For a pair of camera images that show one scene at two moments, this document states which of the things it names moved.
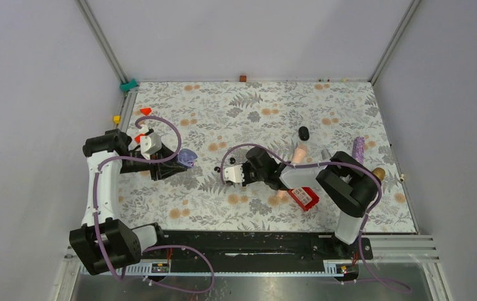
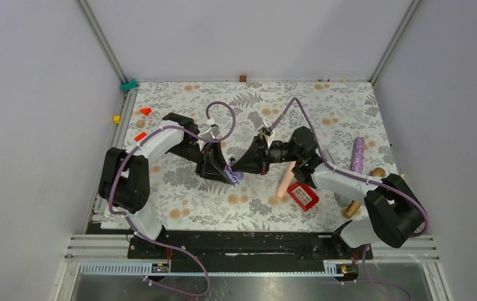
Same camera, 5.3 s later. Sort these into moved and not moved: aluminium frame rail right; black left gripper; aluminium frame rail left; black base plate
Moved: black left gripper
Not moved: black base plate; aluminium frame rail left; aluminium frame rail right
